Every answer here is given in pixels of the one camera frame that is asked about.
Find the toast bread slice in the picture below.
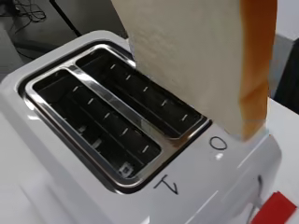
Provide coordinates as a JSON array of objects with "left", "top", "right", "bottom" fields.
[{"left": 110, "top": 0, "right": 278, "bottom": 142}]

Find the white steel toaster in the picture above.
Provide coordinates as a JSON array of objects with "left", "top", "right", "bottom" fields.
[{"left": 0, "top": 29, "right": 298, "bottom": 224}]

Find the black floor cable tangle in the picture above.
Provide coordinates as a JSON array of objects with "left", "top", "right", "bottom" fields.
[{"left": 8, "top": 0, "right": 48, "bottom": 23}]

